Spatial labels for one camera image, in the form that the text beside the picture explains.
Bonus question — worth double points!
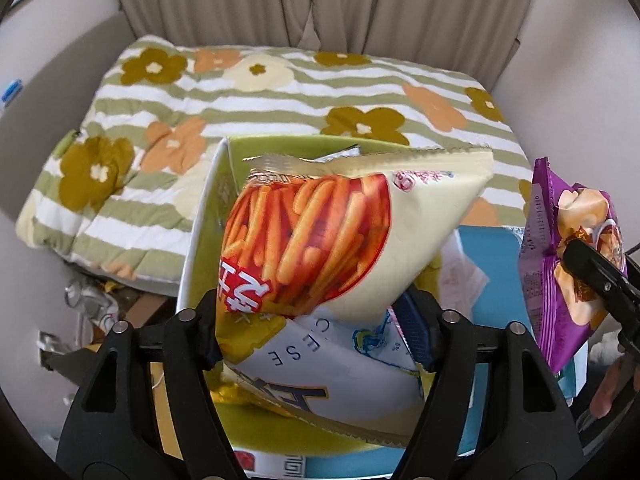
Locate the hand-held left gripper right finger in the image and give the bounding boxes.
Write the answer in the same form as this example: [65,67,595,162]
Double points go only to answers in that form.
[394,287,585,480]

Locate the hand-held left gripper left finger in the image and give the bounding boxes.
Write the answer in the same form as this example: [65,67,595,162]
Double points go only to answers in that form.
[55,289,247,480]

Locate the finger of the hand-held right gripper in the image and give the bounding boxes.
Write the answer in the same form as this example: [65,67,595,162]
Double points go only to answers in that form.
[562,238,640,322]

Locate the purple snack packet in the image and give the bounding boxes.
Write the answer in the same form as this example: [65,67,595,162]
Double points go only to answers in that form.
[517,156,629,374]

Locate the orange and cream snack bag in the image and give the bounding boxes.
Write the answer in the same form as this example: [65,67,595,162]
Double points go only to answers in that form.
[215,142,496,362]

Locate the yellow-green cardboard box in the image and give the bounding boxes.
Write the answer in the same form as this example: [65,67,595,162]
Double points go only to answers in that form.
[175,132,493,461]

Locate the person's right hand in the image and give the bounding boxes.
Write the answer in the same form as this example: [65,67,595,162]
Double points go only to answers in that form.
[590,355,626,418]

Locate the clear plastic bag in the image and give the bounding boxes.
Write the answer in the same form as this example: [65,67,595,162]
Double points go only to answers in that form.
[62,277,122,347]

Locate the floral striped blanket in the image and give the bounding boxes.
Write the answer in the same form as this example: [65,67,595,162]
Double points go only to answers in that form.
[15,35,534,282]

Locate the blue and white tube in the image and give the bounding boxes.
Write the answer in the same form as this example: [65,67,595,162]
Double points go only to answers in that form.
[1,78,24,107]

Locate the beige curtain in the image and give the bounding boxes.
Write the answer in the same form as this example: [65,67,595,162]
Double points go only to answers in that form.
[110,0,544,94]

